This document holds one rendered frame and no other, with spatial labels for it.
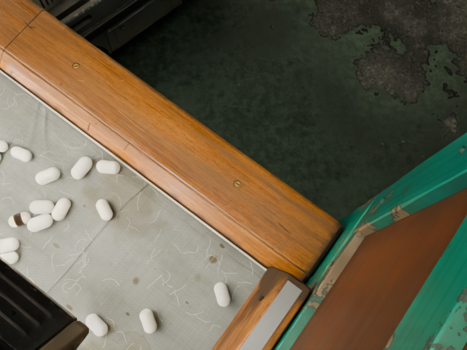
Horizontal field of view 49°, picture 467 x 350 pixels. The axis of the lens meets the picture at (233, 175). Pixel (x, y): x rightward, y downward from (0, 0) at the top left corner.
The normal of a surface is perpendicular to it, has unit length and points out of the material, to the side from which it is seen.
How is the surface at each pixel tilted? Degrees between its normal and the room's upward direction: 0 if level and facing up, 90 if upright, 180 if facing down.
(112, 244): 0
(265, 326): 0
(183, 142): 0
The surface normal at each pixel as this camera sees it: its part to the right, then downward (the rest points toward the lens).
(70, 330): 0.53, -0.79
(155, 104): 0.04, -0.25
